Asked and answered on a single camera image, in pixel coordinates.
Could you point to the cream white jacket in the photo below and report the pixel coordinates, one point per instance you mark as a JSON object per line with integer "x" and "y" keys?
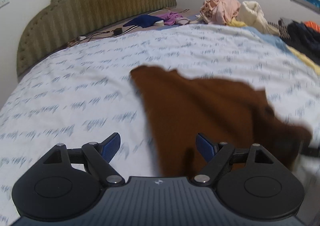
{"x": 251, "y": 14}

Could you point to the white script-print quilt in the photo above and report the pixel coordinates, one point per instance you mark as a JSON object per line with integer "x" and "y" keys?
{"x": 84, "y": 94}

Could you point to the olive green padded headboard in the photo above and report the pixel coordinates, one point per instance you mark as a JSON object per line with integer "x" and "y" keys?
{"x": 64, "y": 20}

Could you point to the pink clothes pile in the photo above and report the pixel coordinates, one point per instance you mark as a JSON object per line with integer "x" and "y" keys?
{"x": 219, "y": 12}

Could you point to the purple garment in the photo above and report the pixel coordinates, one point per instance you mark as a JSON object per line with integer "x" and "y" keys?
{"x": 173, "y": 18}

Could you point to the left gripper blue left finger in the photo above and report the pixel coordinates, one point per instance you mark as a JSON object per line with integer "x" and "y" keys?
{"x": 98, "y": 157}

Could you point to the dark blue cloth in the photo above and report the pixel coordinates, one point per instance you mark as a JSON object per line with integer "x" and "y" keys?
{"x": 143, "y": 21}

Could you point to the black patterned garment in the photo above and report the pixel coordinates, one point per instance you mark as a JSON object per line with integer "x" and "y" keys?
{"x": 282, "y": 25}

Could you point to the dark navy clothes pile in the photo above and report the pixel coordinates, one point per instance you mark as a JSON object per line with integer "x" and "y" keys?
{"x": 304, "y": 39}

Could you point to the black charger with cables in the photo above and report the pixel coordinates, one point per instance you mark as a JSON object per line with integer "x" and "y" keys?
{"x": 97, "y": 35}

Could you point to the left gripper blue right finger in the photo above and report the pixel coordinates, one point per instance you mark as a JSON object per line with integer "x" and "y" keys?
{"x": 218, "y": 157}

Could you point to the yellow garment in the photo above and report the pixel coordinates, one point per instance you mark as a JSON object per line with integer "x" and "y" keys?
{"x": 235, "y": 23}

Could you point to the light blue garment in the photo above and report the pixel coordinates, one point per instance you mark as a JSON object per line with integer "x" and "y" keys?
{"x": 271, "y": 39}

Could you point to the brown knit sweater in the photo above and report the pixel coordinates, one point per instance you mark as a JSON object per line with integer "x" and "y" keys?
{"x": 178, "y": 109}

